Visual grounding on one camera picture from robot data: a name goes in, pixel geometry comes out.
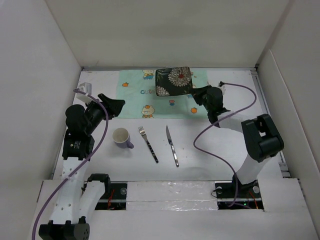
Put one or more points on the black floral square plate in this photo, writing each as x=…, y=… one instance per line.
x=173, y=81

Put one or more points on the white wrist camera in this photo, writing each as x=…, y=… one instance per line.
x=222, y=87
x=85, y=87

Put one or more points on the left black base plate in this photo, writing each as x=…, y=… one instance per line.
x=115, y=195

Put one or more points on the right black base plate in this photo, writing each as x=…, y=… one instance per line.
x=248, y=196

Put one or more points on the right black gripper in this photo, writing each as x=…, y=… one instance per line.
x=196, y=92

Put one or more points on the green cartoon print cloth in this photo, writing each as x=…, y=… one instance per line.
x=138, y=89

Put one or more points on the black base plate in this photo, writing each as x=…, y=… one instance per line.
x=115, y=195
x=248, y=196

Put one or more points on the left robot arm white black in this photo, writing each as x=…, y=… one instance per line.
x=66, y=213

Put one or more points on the steel knife patterned handle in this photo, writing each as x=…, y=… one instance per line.
x=169, y=138

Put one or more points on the purple mug white inside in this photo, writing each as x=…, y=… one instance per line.
x=122, y=139

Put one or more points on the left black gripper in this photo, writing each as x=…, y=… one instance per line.
x=112, y=106

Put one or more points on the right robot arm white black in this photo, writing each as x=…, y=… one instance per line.
x=261, y=136

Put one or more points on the steel fork patterned handle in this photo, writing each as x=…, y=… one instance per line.
x=144, y=136

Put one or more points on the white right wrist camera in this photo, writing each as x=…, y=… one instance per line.
x=222, y=87

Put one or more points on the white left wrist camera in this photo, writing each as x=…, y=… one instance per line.
x=85, y=87

